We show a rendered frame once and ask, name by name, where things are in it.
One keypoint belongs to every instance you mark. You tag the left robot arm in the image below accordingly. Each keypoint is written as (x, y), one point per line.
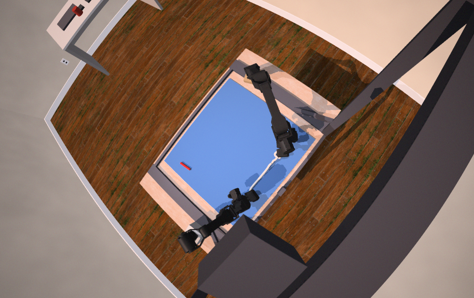
(225, 217)

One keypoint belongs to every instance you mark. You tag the blue work mat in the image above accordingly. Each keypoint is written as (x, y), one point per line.
(229, 145)

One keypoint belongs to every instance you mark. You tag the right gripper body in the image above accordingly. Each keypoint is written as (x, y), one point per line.
(280, 153)

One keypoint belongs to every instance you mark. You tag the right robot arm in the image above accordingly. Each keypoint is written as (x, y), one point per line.
(280, 125)

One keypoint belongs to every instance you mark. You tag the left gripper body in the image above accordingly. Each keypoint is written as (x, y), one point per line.
(251, 196)

